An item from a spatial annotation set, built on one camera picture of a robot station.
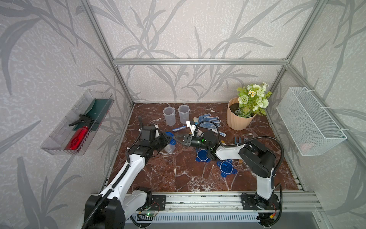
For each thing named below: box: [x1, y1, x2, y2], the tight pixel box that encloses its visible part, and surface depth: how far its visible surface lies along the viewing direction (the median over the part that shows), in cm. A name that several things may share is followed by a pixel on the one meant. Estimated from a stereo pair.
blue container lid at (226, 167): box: [216, 158, 238, 178], surface depth 88 cm
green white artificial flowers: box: [235, 82, 273, 119], surface depth 87 cm
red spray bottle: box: [68, 114, 97, 151], surface depth 62 cm
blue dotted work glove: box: [193, 113, 222, 129], surface depth 112 cm
